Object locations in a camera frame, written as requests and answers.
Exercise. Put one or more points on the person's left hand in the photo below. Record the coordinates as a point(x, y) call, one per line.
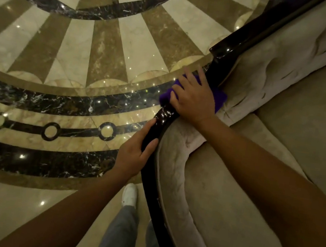
point(130, 156)

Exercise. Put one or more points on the person's right hand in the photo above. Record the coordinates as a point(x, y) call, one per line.
point(195, 102)

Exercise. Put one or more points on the person's right thumb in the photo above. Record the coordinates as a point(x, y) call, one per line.
point(174, 104)

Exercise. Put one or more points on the person's right middle finger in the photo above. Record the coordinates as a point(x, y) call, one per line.
point(180, 86)

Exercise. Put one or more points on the person's right little finger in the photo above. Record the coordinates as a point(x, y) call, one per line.
point(202, 76)

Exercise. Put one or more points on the person's left thumb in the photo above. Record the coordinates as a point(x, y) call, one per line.
point(150, 149)

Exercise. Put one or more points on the purple cleaning cloth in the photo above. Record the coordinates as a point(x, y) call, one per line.
point(218, 100)

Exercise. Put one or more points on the beige sofa with dark frame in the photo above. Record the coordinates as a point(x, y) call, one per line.
point(262, 72)

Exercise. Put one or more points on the person's left forearm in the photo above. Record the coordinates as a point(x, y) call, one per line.
point(67, 217)

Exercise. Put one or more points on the person's right forearm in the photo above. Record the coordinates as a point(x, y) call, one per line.
point(276, 190)

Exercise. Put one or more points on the white shoe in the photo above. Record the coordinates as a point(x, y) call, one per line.
point(130, 194)

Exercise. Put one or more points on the grey trouser leg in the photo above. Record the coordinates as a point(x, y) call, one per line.
point(153, 243)
point(119, 236)

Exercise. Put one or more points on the beige sofa seat cushion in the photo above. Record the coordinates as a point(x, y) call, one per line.
point(310, 117)
point(223, 213)

